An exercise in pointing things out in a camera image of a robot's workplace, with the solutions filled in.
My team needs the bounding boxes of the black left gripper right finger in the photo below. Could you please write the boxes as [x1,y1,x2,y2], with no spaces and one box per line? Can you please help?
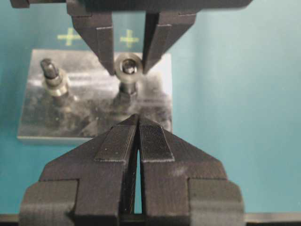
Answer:
[139,118,245,226]

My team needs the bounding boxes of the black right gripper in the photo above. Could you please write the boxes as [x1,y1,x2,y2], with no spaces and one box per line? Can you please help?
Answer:
[10,0,251,75]

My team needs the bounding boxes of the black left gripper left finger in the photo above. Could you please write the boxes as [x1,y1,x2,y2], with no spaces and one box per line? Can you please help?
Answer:
[19,114,138,226]

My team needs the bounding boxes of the silver metal washer sleeve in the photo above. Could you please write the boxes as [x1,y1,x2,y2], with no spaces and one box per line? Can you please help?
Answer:
[114,53,143,84]

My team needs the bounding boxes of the near threaded steel shaft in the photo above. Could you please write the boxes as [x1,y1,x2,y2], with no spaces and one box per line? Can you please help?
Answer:
[119,82,137,100]

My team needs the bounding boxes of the threaded steel shaft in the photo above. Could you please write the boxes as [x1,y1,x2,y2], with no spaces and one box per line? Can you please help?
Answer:
[40,58,72,106]
[119,82,137,100]

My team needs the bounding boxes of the far threaded steel shaft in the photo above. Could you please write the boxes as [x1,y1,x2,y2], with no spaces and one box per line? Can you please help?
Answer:
[40,58,72,106]

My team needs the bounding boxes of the yellow tape cross marker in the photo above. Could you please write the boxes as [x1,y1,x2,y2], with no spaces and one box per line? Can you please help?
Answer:
[119,29,139,49]

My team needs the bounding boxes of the grey metal base plate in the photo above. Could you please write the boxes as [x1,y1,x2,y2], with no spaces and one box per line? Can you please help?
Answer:
[17,49,173,145]

